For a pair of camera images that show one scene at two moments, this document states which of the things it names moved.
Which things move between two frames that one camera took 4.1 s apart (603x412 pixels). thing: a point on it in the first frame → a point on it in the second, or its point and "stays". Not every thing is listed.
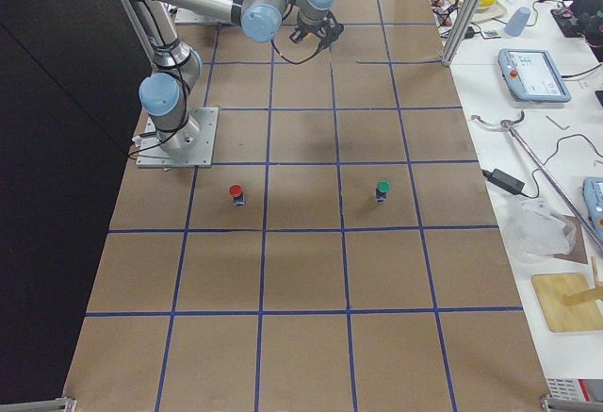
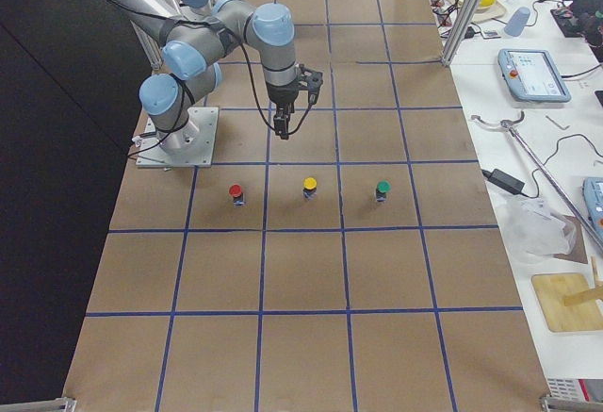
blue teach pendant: (532, 75) stays
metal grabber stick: (510, 125) stays
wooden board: (553, 288) stays
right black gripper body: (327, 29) → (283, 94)
